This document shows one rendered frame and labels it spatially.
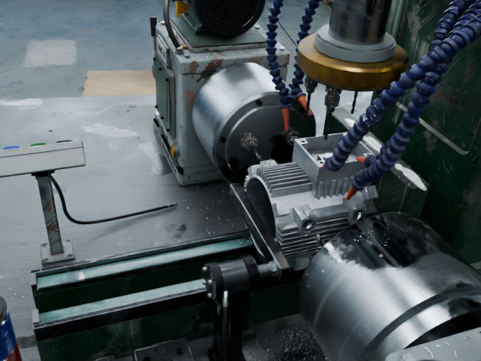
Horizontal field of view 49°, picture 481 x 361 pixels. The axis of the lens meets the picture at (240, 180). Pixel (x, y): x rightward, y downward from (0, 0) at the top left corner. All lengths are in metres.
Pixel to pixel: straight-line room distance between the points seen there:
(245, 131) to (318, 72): 0.34
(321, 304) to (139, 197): 0.76
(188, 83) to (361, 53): 0.57
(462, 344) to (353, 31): 0.47
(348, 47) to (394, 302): 0.38
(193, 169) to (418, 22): 0.68
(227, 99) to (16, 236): 0.59
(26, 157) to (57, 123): 0.70
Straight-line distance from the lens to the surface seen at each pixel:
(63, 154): 1.11
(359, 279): 0.74
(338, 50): 0.85
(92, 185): 1.48
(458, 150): 1.02
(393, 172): 0.96
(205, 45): 1.34
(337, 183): 0.97
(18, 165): 1.12
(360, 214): 0.98
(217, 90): 1.20
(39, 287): 1.04
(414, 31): 1.10
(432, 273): 0.74
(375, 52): 0.86
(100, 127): 1.76
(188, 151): 1.40
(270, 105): 1.14
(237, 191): 1.05
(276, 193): 0.94
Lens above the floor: 1.63
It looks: 34 degrees down
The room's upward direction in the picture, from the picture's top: 4 degrees clockwise
